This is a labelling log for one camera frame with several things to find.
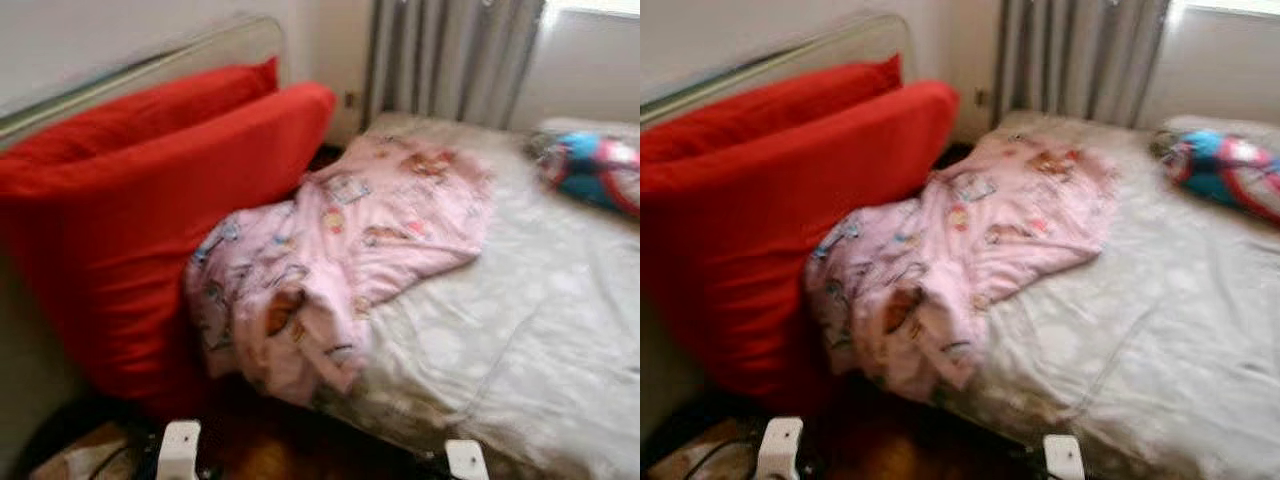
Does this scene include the pink cartoon print blanket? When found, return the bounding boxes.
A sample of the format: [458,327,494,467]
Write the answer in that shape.
[185,135,496,406]
[805,133,1119,401]

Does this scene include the grey curtain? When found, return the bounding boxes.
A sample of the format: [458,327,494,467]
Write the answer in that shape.
[993,0,1173,129]
[362,0,546,129]

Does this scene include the bright window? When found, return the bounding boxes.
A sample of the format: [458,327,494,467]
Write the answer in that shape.
[1175,0,1280,19]
[545,0,641,19]

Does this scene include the cardboard pieces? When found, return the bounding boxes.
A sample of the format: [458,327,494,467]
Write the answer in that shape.
[650,420,761,480]
[30,420,151,480]

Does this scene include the red white blue bolster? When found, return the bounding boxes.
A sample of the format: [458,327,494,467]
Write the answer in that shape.
[1160,130,1280,223]
[535,130,641,216]

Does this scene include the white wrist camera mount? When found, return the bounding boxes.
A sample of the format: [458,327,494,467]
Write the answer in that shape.
[445,440,491,480]
[1043,435,1086,480]
[757,417,804,480]
[157,420,203,480]

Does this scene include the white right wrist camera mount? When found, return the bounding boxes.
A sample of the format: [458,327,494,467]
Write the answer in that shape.
[1043,435,1086,480]
[445,440,491,480]

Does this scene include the bed with grey floral sheet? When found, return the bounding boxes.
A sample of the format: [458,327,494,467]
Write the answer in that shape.
[310,110,641,480]
[935,108,1280,480]

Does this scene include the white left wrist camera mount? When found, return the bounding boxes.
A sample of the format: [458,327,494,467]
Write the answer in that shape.
[757,417,804,480]
[157,420,203,480]

